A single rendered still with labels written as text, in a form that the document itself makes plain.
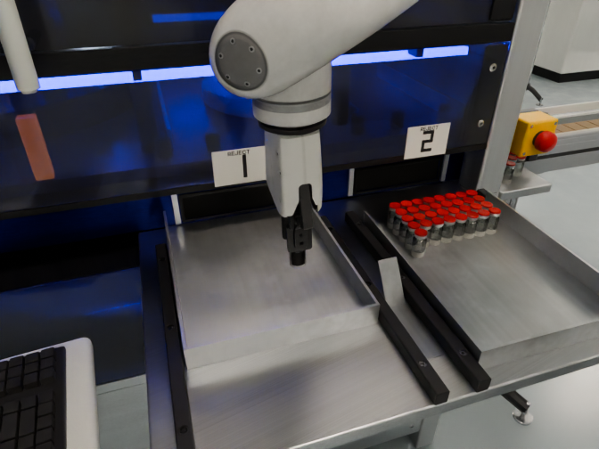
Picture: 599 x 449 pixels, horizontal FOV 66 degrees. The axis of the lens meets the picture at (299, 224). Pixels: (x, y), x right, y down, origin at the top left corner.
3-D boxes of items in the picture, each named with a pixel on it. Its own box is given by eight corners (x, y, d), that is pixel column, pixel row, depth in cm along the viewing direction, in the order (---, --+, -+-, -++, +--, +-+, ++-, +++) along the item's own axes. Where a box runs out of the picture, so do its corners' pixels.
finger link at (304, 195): (292, 155, 51) (286, 175, 56) (307, 222, 49) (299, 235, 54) (302, 154, 51) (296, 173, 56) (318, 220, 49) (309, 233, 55)
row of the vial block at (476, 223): (401, 244, 80) (405, 222, 77) (490, 227, 84) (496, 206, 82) (407, 251, 78) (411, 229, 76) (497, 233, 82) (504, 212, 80)
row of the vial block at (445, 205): (389, 231, 83) (392, 208, 81) (475, 215, 88) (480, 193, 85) (395, 237, 82) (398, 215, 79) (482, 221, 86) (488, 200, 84)
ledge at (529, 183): (461, 172, 108) (462, 165, 107) (507, 165, 111) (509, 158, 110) (500, 200, 97) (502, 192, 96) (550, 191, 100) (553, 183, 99)
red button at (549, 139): (525, 148, 91) (530, 128, 89) (542, 145, 92) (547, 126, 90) (539, 155, 88) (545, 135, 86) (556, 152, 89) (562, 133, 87)
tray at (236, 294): (166, 227, 85) (162, 210, 83) (300, 205, 91) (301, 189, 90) (187, 370, 57) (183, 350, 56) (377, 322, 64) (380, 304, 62)
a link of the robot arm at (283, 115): (244, 79, 52) (247, 105, 53) (258, 109, 45) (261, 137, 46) (316, 71, 53) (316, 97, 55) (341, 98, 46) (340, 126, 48)
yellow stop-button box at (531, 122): (496, 144, 97) (504, 110, 93) (524, 140, 99) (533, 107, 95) (521, 159, 91) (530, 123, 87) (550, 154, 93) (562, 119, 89)
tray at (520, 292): (363, 227, 85) (365, 211, 83) (485, 206, 91) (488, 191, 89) (475, 371, 57) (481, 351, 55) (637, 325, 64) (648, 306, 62)
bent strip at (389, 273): (373, 290, 70) (377, 259, 67) (391, 287, 71) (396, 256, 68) (423, 361, 59) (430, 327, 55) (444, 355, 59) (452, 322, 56)
